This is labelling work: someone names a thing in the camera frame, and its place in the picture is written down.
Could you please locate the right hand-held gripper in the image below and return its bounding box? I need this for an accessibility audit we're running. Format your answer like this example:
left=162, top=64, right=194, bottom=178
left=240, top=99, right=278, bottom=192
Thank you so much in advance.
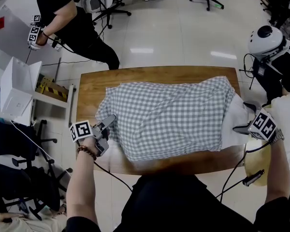
left=232, top=101, right=277, bottom=141

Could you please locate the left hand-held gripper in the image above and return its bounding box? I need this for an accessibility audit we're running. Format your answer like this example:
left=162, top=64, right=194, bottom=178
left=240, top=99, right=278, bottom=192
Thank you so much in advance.
left=69, top=114, right=117, bottom=157

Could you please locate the white pillow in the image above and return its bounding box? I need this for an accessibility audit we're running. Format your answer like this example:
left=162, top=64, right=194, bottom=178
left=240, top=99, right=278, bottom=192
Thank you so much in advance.
left=270, top=93, right=290, bottom=178
left=221, top=94, right=251, bottom=149

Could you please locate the grey checked pillowcase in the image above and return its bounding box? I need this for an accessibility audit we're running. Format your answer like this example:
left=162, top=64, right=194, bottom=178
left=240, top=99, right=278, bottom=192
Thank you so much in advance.
left=95, top=75, right=236, bottom=161

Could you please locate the person's right forearm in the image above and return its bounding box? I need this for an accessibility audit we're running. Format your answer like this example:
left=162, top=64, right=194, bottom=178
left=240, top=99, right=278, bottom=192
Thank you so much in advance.
left=264, top=139, right=290, bottom=204

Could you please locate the person's left forearm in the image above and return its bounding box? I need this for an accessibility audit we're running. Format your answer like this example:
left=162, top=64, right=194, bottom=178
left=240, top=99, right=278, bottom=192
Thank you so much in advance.
left=66, top=151, right=99, bottom=224

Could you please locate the person's left hand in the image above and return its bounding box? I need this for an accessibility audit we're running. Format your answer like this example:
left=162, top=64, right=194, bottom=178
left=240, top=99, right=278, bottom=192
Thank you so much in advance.
left=78, top=137, right=98, bottom=155

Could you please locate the silver wristwatch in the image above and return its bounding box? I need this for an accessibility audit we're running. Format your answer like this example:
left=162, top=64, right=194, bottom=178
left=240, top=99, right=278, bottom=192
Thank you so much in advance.
left=270, top=129, right=285, bottom=144

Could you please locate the white humanoid machine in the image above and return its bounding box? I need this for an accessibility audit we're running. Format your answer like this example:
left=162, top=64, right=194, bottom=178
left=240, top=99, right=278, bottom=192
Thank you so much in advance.
left=247, top=25, right=290, bottom=103

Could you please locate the white side table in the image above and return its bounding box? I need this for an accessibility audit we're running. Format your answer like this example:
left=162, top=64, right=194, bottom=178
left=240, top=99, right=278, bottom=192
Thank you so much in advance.
left=32, top=85, right=75, bottom=128

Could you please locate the yellow black striped box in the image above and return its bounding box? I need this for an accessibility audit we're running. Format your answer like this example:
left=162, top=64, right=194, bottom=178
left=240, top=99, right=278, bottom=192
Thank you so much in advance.
left=36, top=77, right=69, bottom=103

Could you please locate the white round backpack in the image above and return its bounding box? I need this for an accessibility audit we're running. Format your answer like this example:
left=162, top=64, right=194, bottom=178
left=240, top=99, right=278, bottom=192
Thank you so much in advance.
left=247, top=25, right=290, bottom=60

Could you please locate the black mesh chair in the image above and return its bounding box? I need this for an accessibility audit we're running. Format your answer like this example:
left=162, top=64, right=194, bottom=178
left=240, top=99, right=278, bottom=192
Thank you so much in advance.
left=0, top=163, right=73, bottom=221
left=0, top=118, right=58, bottom=169

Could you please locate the white open box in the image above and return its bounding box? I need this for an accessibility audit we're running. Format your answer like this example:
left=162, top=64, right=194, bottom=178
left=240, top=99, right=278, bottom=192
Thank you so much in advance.
left=0, top=57, right=43, bottom=127

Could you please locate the person's black clothing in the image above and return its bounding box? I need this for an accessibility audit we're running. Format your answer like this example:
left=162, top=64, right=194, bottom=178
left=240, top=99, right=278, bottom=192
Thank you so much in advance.
left=66, top=174, right=290, bottom=232

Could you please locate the white fridge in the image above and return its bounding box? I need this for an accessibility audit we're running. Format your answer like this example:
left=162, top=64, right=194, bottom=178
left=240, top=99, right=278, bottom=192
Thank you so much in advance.
left=0, top=5, right=61, bottom=70

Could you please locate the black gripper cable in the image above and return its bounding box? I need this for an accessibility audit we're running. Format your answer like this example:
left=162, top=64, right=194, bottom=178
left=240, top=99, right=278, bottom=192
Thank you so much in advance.
left=94, top=160, right=133, bottom=193
left=216, top=141, right=271, bottom=203

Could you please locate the black device on cable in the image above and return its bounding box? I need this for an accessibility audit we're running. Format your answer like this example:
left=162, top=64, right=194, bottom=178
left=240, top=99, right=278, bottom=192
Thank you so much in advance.
left=243, top=169, right=265, bottom=187

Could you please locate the white cable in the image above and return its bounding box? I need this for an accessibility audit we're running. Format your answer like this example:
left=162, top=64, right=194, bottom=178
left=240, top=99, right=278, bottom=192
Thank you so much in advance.
left=11, top=121, right=73, bottom=176

